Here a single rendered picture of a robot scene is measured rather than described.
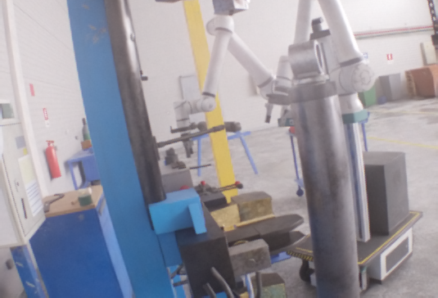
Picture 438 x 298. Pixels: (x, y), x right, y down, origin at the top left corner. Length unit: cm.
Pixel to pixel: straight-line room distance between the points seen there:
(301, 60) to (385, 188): 136
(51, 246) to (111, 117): 159
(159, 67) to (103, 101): 1086
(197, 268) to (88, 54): 85
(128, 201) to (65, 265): 148
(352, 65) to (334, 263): 103
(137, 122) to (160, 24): 1122
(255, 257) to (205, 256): 17
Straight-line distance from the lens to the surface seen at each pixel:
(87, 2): 151
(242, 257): 128
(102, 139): 145
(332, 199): 165
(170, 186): 184
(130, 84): 133
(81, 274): 289
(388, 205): 275
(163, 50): 1236
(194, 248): 122
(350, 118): 226
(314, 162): 161
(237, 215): 181
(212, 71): 239
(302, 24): 219
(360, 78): 210
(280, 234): 145
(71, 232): 278
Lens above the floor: 152
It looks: 6 degrees down
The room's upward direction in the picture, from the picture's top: 11 degrees counter-clockwise
